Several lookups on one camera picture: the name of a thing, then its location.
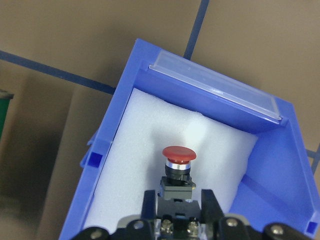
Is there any red mushroom push button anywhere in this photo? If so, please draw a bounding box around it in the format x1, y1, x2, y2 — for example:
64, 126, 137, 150
158, 145, 197, 200

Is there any right blue plastic bin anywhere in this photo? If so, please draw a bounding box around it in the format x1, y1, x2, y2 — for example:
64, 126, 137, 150
59, 39, 320, 240

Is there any yellow push button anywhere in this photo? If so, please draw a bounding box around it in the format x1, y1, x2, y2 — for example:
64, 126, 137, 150
155, 196, 201, 240

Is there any white foam pad right bin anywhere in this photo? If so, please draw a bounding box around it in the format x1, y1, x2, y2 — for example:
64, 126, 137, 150
84, 89, 258, 232

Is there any green conveyor belt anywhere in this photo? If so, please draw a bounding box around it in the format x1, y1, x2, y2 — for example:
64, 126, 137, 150
0, 89, 14, 136

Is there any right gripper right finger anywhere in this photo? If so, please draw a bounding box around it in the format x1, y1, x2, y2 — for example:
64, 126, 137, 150
200, 189, 310, 240

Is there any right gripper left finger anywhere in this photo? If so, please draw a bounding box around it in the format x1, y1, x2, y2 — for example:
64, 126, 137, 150
72, 190, 157, 240

